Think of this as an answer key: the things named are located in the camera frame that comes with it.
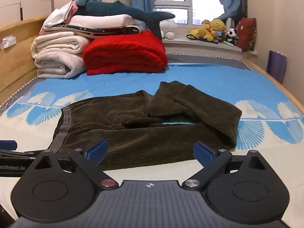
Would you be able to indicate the tissue pack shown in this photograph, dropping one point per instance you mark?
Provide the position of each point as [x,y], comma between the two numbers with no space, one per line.
[8,42]

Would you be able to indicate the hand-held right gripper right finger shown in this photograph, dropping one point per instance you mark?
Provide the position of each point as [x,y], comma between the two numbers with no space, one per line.
[201,152]

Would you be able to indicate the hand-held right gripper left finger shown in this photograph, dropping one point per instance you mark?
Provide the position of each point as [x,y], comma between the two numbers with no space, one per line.
[97,150]

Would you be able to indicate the wooden bed frame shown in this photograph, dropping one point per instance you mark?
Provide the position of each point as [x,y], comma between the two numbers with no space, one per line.
[280,87]

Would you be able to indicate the white windowsill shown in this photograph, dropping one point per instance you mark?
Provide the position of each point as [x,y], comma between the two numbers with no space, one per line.
[190,45]

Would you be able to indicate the red cushion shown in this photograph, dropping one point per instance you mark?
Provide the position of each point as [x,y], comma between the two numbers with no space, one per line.
[247,33]

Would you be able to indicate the white folded blanket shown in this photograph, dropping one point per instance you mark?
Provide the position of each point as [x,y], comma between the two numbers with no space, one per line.
[102,20]

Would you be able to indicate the white folded quilt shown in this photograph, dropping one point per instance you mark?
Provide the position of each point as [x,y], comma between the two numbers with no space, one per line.
[54,54]

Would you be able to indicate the white and pink cloth pile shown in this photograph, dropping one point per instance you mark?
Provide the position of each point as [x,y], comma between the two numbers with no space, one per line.
[59,14]

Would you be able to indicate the white plush toy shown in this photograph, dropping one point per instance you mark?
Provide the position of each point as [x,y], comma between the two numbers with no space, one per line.
[169,27]

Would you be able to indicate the white and patterned folded bedding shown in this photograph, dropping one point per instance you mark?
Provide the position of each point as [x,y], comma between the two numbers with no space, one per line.
[128,30]

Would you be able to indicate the panda plush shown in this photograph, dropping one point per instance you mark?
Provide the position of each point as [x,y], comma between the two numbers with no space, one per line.
[230,34]

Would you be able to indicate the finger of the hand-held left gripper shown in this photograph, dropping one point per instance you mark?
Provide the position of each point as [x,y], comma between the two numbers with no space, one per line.
[7,145]

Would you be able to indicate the blue leaf print bed sheet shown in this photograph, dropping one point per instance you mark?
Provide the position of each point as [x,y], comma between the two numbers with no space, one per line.
[213,83]

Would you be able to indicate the red folded blanket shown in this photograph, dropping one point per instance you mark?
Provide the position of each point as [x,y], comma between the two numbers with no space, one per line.
[125,52]

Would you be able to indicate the yellow bear plush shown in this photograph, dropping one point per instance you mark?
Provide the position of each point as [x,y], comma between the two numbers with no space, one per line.
[206,30]

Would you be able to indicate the dark teal shark plush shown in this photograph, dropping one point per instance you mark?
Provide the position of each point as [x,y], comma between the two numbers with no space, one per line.
[111,7]

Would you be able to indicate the wooden headboard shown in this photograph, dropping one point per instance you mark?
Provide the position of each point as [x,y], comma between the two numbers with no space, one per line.
[16,68]

